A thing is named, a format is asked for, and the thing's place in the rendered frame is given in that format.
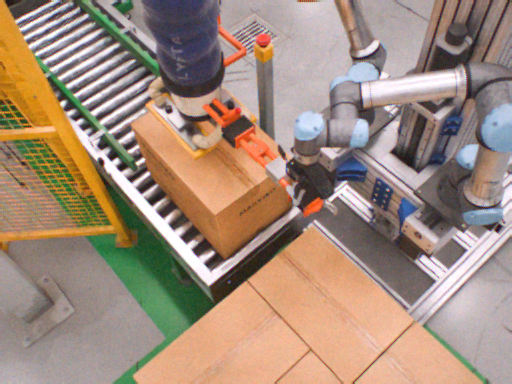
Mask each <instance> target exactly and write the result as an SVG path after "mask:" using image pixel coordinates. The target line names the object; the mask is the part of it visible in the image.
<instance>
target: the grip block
mask: <svg viewBox="0 0 512 384"><path fill-rule="evenodd" d="M221 127H222V128H221V131H222V132H223V134H222V137H223V138H224V140H226V141H227V142H228V144H230V145H231V146H232V147H233V149H235V146H236V149H240V148H241V147H242V146H241V145H240V144H239V142H240V140H245V141H246V143H248V142H250V141H251V140H250V139H249V138H248V136H249V135H250V134H251V133H253V134H254V135H255V124H253V123H252V122H251V121H250V120H249V119H248V118H247V117H246V116H245V115H244V114H242V115H241V113H240V114H238V115H237V116H235V117H233V118H231V119H229V120H228V121H227V122H224V124H222V125H221Z"/></svg>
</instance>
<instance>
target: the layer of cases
mask: <svg viewBox="0 0 512 384"><path fill-rule="evenodd" d="M413 322H414V323H413ZM133 378H134V379H135V380H136V381H137V384H483V382H482V381H481V380H479V379H478V377H477V376H475V375H474V374H473V373H472V372H471V371H469V369H468V368H467V367H466V366H465V365H463V364H462V363H461V362H460V361H459V360H458V359H457V358H456V357H455V356H454V355H452V354H451V353H450V352H449V351H448V350H447V349H446V348H445V347H444V346H442V344H440V343H439V342H438V341H437V339H435V338H434V337H433V336H432V335H431V334H429V333H428V331H427V330H425V329H424V328H423V326H421V325H419V323H418V322H417V321H414V318H413V317H411V316H410V315H409V314H408V313H407V312H405V310H404V309H403V308H402V307H400V306H399V305H398V304H397V303H396V302H395V301H394V300H393V299H392V298H390V297H389V296H388V295H387V293H385V292H384V291H383V290H382V289H380V288H379V287H378V285H377V284H375V283H374V282H373V280H371V279H369V277H368V276H367V275H365V274H364V272H363V271H361V270H359V268H358V267H357V266H355V264H354V263H353V262H351V261H350V260H349V259H348V258H347V257H346V256H345V255H344V254H343V253H341V251H340V250H338V249H337V248H336V247H335V246H334V245H333V244H332V243H331V242H330V241H328V239H326V238H325V237H324V236H323V234H321V233H320V232H319V231H318V230H316V229H315V228H314V226H313V225H312V226H311V227H310V228H309V229H308V230H306V231H305V232H304V233H303V234H301V235H300V236H299V237H298V238H297V239H296V240H294V241H293V242H292V243H291V244H289V245H288V246H287V248H284V249H283V251H282V252H279V253H278V255H277V256H276V257H273V259H272V260H271V261H269V262H268V263H267V264H266V265H264V266H263V267H262V268H261V269H260V270H259V271H257V272H256V273H255V274H254V275H252V276H251V277H250V278H249V279H248V280H247V281H245V282H244V283H243V284H242V285H240V286H239V287H238V288H237V289H235V290H234V291H233V293H230V294H229V295H228V297H227V298H224V300H223V301H222V302H219V304H218V305H217V306H215V307H214V308H213V309H212V310H210V311H209V312H208V313H207V314H206V315H205V316H203V317H202V318H201V319H200V320H198V321H197V322H196V323H195V324H194V325H192V326H191V327H190V328H189V329H188V330H186V331H185V332H184V333H183V334H181V335H180V336H179V337H178V339H175V340H174V342H173V343H170V344H169V346H168V347H166V348H165V349H164V350H163V351H162V352H160V353H159V354H158V355H157V356H156V357H154V358H153V359H152V360H151V361H149V362H148V363H147V364H146V365H145V366H143V367H142V368H141V369H140V370H139V371H137V372H136V373H135V374H134V375H133Z"/></svg>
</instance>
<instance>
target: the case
mask: <svg viewBox="0 0 512 384"><path fill-rule="evenodd" d="M197 124H198V125H199V126H201V128H202V129H203V130H204V131H206V134H207V135H210V134H212V132H214V131H215V130H216V129H215V127H214V126H212V125H211V124H210V122H208V121H206V122H197ZM130 125H131V127H132V129H133V133H134V135H135V137H136V140H137V141H138V145H139V148H140V149H141V152H142V156H143V158H144V160H145V162H146V164H147V168H148V171H149V172H150V175H151V177H152V178H153V179H154V180H155V181H156V183H157V184H158V185H160V186H161V189H163V190H164V191H165V193H166V194H168V196H169V197H170V198H171V199H172V200H173V201H174V203H175V204H176V205H177V206H178V207H179V208H180V210H181V211H182V212H183V213H184V214H185V215H186V216H187V217H188V219H189V220H190V221H192V223H193V225H195V226H196V227H197V229H198V230H200V232H201V234H203V235H204V236H205V237H206V239H207V240H208V241H209V242H210V243H211V244H212V246H213V247H214V248H215V249H216V250H217V251H218V252H219V254H220V255H221V256H222V257H224V259H226V258H228V257H229V256H231V255H232V254H233V253H234V252H236V251H237V250H238V249H239V248H242V246H243V245H245V244H246V243H248V242H249V241H250V240H251V239H253V238H254V237H255V236H256V235H257V234H260V232H262V231H263V230H264V229H266V228H267V227H268V226H269V225H271V224H273V223H274V221H277V220H278V218H280V217H281V216H283V215H284V214H285V213H287V212H288V211H290V210H291V209H292V201H290V202H289V201H288V200H287V195H288V192H287V190H286V189H284V188H283V186H282V185H280V186H278V185H276V184H275V183H274V181H273V180H271V179H270V178H269V176H267V175H266V174H265V169H264V167H262V166H261V165H260V163H259V162H255V161H254V160H253V159H252V158H251V157H250V156H249V155H248V154H247V152H246V150H245V149H243V148H242V147H241V148H240V149H236V146H235V149H233V147H232V146H231V145H230V144H228V142H227V141H226V140H224V139H222V140H219V142H218V143H217V147H216V148H215V149H213V150H211V151H210V152H209V153H206V154H205V155H204V156H202V157H201V158H199V159H197V160H195V159H194V158H192V155H191V154H190V153H188V151H187V150H186V149H184V148H183V146H182V145H181V144H180V143H179V141H178V140H176V139H175V138H174V136H173V135H171V134H170V131H168V130H167V129H166V128H165V126H163V125H162V124H161V122H159V121H158V119H157V118H156V117H155V116H154V115H153V114H152V113H151V112H150V113H147V114H146V115H144V116H143V117H140V118H139V119H138V120H136V121H135V122H133V123H131V124H130ZM255 136H256V137H257V138H258V139H259V140H263V141H264V143H265V144H267V145H268V146H269V148H270V150H271V151H272V152H273V153H274V154H275V155H276V156H277V157H280V158H282V156H281V155H280V153H278V144H277V143H275V142H274V141H273V140H272V139H271V138H270V137H269V135H266V134H265V133H264V131H262V130H261V129H260V127H259V126H256V125H255ZM282 159H283V158H282Z"/></svg>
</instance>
